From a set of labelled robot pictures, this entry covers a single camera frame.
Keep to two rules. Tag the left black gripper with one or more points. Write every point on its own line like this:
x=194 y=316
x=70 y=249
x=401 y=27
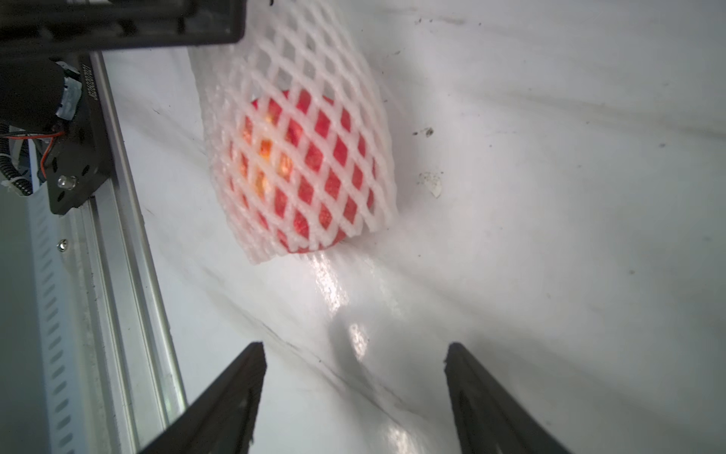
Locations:
x=52 y=28

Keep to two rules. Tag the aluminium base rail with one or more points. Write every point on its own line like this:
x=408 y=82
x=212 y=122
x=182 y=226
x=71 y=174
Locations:
x=110 y=374

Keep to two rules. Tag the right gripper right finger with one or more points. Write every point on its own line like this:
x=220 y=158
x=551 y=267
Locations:
x=487 y=418

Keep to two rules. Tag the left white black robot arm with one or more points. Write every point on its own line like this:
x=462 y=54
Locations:
x=40 y=80

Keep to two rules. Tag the netted apple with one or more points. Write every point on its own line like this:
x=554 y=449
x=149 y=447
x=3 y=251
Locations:
x=298 y=173

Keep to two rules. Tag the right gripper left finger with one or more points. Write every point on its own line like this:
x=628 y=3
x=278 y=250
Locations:
x=222 y=419

